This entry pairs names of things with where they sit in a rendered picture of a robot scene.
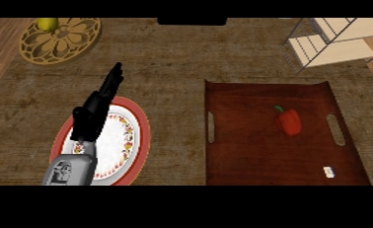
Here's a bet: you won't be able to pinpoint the yellow-green fruit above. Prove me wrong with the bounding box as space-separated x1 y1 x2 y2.
37 18 61 33

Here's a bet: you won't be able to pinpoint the small white label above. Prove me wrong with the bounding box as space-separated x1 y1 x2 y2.
321 166 336 179

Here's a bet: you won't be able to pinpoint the red-rimmed floral plate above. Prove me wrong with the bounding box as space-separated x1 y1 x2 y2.
49 96 153 187

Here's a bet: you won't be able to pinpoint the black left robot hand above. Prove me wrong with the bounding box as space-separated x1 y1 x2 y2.
68 61 125 143

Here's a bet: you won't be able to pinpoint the round carved wooden trivet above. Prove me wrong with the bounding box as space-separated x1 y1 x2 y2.
18 18 103 65

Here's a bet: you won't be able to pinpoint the red bell pepper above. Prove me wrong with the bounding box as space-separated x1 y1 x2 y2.
273 105 304 137

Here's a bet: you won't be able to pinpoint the dark brown wooden tray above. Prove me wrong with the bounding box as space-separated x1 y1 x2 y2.
204 79 373 187

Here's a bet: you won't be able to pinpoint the wire tiered shelf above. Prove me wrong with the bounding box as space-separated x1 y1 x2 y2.
283 18 373 74

